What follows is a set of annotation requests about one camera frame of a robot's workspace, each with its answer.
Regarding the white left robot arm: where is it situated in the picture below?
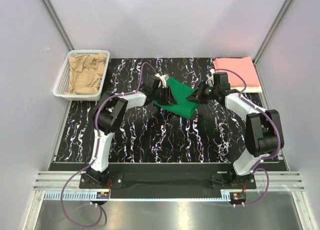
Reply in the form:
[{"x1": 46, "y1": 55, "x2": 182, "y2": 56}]
[{"x1": 86, "y1": 74, "x2": 177, "y2": 186}]

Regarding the left aluminium frame post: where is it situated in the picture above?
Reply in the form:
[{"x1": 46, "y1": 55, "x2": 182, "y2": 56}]
[{"x1": 41, "y1": 0, "x2": 75, "y2": 51}]

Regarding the folded pink t shirt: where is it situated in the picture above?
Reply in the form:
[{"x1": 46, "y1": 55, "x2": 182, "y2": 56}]
[{"x1": 213, "y1": 57, "x2": 261, "y2": 91}]

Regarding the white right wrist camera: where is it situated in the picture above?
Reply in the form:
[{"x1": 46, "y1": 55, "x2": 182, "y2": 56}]
[{"x1": 206, "y1": 69, "x2": 215, "y2": 87}]

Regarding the beige crumpled t shirt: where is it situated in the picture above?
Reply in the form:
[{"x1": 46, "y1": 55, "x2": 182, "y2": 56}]
[{"x1": 65, "y1": 53, "x2": 107, "y2": 95}]

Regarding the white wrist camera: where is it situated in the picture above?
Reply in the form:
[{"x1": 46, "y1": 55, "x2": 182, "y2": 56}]
[
  {"x1": 206, "y1": 69, "x2": 215, "y2": 87},
  {"x1": 155, "y1": 74, "x2": 170, "y2": 88}
]

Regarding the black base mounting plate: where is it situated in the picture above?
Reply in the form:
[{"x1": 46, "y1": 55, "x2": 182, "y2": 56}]
[{"x1": 79, "y1": 163, "x2": 257, "y2": 196}]

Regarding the green t shirt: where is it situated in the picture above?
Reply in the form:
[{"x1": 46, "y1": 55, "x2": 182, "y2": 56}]
[{"x1": 153, "y1": 77, "x2": 198, "y2": 119}]

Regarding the folded cream t shirt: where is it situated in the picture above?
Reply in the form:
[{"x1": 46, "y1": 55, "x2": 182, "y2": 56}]
[{"x1": 244, "y1": 86, "x2": 263, "y2": 93}]

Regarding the white slotted cable duct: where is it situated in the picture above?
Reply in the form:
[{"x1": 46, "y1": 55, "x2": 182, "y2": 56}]
[{"x1": 43, "y1": 190, "x2": 247, "y2": 203}]

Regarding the aluminium frame post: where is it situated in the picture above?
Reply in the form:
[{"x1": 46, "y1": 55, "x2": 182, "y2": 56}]
[
  {"x1": 253, "y1": 0, "x2": 294, "y2": 65},
  {"x1": 41, "y1": 0, "x2": 75, "y2": 51}
]

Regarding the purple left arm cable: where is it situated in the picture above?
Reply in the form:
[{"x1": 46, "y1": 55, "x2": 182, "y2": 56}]
[{"x1": 59, "y1": 62, "x2": 161, "y2": 227}]

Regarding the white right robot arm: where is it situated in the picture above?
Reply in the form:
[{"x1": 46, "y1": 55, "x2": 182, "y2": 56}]
[{"x1": 186, "y1": 72, "x2": 284, "y2": 187}]

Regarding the white plastic basket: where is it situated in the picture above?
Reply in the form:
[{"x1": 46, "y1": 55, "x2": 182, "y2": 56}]
[{"x1": 53, "y1": 50, "x2": 110, "y2": 101}]

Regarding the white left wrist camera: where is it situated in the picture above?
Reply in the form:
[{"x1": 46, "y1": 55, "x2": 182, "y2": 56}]
[{"x1": 155, "y1": 74, "x2": 170, "y2": 88}]

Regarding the right aluminium frame post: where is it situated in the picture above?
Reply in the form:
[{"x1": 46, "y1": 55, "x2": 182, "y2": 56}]
[{"x1": 253, "y1": 0, "x2": 294, "y2": 65}]

